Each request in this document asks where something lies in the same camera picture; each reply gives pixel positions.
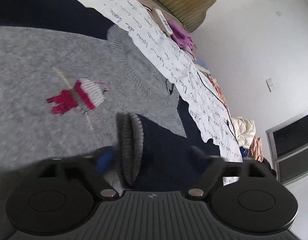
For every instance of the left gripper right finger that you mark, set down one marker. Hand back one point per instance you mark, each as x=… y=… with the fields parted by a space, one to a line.
x=211 y=174

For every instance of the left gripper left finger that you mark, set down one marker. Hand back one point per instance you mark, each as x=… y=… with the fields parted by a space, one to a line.
x=84 y=175

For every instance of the grey knit sweater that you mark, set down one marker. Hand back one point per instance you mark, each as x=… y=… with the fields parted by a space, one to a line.
x=72 y=82

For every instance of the pink peach garment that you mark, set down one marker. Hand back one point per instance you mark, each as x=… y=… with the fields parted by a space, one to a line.
x=255 y=149

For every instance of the cream white garment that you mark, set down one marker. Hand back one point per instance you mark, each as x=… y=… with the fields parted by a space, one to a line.
x=245 y=131

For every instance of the white bedsheet with blue script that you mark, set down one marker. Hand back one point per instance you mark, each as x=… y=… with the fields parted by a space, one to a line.
x=205 y=107

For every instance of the purple garment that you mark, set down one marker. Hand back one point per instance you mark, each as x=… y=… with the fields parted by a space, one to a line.
x=180 y=36

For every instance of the window with grey frame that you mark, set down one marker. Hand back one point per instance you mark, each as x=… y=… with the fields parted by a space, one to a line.
x=288 y=145

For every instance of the white wall switch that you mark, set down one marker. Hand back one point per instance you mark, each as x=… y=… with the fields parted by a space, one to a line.
x=270 y=85

